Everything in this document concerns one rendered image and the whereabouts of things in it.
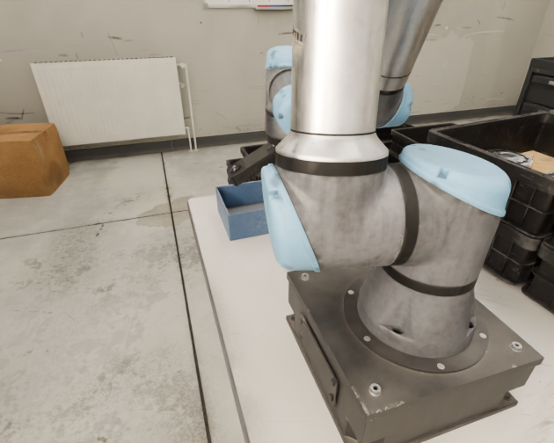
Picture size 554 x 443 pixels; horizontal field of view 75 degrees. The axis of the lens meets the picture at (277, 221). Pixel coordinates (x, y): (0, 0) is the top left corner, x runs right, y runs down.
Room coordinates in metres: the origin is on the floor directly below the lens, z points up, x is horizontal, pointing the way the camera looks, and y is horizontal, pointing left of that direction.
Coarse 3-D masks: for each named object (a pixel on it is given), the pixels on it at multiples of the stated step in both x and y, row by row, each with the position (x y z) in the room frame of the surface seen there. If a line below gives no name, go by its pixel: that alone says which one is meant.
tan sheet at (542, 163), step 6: (534, 156) 0.88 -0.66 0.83; (540, 156) 0.88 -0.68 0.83; (546, 156) 0.88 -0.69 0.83; (534, 162) 0.85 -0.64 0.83; (540, 162) 0.85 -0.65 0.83; (546, 162) 0.85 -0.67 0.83; (552, 162) 0.85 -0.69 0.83; (534, 168) 0.81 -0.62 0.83; (540, 168) 0.81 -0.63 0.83; (546, 168) 0.81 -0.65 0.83; (552, 168) 0.81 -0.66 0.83
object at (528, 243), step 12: (504, 228) 0.57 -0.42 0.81; (492, 240) 0.59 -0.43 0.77; (504, 240) 0.57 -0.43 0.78; (516, 240) 0.54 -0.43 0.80; (528, 240) 0.53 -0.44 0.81; (540, 240) 0.52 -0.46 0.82; (492, 252) 0.58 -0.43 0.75; (504, 252) 0.56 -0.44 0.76; (516, 252) 0.55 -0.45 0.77; (528, 252) 0.53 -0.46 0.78; (492, 264) 0.58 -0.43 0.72; (504, 264) 0.55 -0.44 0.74; (516, 264) 0.54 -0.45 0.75; (528, 264) 0.53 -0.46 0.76; (504, 276) 0.55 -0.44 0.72; (516, 276) 0.53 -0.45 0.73; (528, 276) 0.55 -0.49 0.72
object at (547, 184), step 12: (492, 120) 0.86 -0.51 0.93; (504, 120) 0.87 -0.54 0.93; (432, 132) 0.77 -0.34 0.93; (444, 144) 0.73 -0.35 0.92; (456, 144) 0.71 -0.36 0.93; (468, 144) 0.69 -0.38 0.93; (480, 156) 0.65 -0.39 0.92; (492, 156) 0.63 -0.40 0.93; (504, 168) 0.61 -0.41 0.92; (516, 168) 0.59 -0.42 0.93; (528, 168) 0.58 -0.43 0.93; (528, 180) 0.56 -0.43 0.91; (540, 180) 0.55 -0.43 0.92; (552, 180) 0.53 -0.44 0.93; (552, 192) 0.53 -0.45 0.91
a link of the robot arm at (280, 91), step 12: (288, 72) 0.63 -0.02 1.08; (276, 84) 0.61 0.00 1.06; (288, 84) 0.57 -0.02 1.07; (276, 96) 0.57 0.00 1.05; (288, 96) 0.54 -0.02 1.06; (276, 108) 0.55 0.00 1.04; (288, 108) 0.53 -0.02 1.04; (276, 120) 0.58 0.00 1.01; (288, 120) 0.54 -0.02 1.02; (288, 132) 0.54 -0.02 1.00
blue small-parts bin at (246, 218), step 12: (216, 192) 0.82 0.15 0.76; (228, 192) 0.84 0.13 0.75; (240, 192) 0.85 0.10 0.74; (252, 192) 0.86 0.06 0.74; (228, 204) 0.84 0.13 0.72; (240, 204) 0.85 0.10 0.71; (252, 204) 0.86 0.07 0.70; (264, 204) 0.86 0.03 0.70; (228, 216) 0.69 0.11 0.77; (240, 216) 0.70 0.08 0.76; (252, 216) 0.71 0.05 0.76; (264, 216) 0.72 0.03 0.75; (228, 228) 0.70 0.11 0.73; (240, 228) 0.70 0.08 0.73; (252, 228) 0.71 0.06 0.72; (264, 228) 0.72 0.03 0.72
